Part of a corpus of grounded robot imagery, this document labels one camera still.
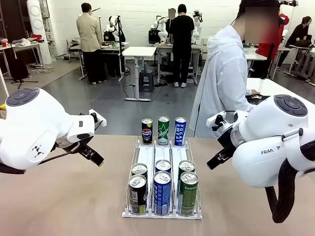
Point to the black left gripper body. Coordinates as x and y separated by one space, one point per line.
71 146

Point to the blue Pocari Sweat display can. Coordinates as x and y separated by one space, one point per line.
180 132

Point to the gray plastic step stool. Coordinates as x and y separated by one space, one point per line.
146 81

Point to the black Pepsi display can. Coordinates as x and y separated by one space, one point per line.
147 134

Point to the green Chilsung display can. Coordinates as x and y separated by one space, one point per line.
163 132

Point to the white can dispenser rack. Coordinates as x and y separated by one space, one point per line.
145 155

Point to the seated person in black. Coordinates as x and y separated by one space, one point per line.
299 32

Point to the person's right forearm white sleeve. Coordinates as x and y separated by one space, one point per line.
249 106

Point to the person in black shirt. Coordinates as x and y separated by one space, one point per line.
182 37

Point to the white table with clutter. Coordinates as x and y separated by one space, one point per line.
24 45

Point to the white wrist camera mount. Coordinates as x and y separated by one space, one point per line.
211 121
101 120

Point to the person's left hand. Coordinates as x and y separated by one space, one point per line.
255 93

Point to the white robot arm with camera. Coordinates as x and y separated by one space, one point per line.
197 32

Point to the person's left forearm white sleeve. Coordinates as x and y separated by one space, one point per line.
248 92

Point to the black bag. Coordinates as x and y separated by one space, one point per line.
154 37

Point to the white robot with black parts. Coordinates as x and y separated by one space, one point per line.
113 22

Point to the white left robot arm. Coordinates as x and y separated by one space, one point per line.
32 118

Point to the person in red top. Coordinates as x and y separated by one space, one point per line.
264 51

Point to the white standing desk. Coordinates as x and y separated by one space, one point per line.
140 51

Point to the person in white jacket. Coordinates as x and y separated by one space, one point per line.
221 73

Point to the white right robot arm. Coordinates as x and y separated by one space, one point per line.
270 123

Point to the black tripod stand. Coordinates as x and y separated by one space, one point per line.
18 70

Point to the red cup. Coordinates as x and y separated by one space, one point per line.
4 43

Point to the white tower air conditioner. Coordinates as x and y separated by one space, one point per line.
37 24

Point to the white side table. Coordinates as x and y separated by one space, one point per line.
283 86

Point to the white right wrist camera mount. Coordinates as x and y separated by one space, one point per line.
211 121

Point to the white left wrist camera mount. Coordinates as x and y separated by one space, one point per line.
101 120

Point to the person in beige jacket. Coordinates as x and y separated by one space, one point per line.
88 32

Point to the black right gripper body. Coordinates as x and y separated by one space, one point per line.
226 142

